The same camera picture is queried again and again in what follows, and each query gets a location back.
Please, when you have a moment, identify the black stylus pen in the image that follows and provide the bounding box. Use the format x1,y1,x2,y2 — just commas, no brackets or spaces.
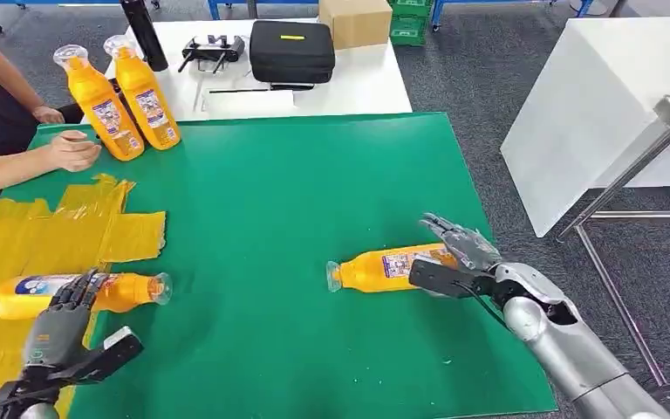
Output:
208,83,317,95

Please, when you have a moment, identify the black cylinder flask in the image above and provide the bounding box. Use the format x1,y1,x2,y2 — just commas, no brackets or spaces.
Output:
119,0,170,73

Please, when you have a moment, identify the yellow plastic sheet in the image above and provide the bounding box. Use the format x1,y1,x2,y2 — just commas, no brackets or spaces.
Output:
0,172,168,419

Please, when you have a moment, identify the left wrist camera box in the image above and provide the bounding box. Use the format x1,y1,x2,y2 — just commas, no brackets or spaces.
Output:
60,326,145,387

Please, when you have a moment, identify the person's left hand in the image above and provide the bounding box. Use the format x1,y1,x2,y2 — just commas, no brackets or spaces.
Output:
31,104,67,126

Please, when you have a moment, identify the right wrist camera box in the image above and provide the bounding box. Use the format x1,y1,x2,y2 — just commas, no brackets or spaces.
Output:
408,258,496,301

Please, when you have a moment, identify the person's right hand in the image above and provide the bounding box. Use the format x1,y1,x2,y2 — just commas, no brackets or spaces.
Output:
45,129,104,174

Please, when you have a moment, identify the black carrying case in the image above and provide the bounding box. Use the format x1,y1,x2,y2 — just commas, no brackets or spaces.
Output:
249,20,337,86

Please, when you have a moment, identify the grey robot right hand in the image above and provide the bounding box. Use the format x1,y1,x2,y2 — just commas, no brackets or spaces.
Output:
419,212,505,273

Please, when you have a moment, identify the white panel table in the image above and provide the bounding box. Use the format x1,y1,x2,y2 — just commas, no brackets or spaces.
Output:
499,15,670,239

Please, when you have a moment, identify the brown cardboard box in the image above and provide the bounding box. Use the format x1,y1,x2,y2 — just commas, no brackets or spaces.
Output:
318,0,394,52

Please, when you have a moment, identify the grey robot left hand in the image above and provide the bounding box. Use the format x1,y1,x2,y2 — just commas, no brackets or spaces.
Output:
21,268,112,372

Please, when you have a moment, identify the black remote controller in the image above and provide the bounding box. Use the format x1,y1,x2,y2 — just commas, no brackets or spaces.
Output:
177,33,247,75

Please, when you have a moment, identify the green table mat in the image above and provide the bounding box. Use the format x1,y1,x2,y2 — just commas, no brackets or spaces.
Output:
0,111,559,419

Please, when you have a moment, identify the green plastic crate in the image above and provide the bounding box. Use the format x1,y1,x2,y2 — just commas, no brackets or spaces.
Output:
387,0,434,48

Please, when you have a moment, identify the orange drink bottle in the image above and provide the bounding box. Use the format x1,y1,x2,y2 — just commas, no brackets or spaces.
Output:
101,33,182,152
325,242,459,295
51,44,146,162
0,271,174,321

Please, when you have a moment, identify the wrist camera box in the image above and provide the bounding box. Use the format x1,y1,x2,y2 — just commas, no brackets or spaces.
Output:
60,326,145,387
408,258,496,301

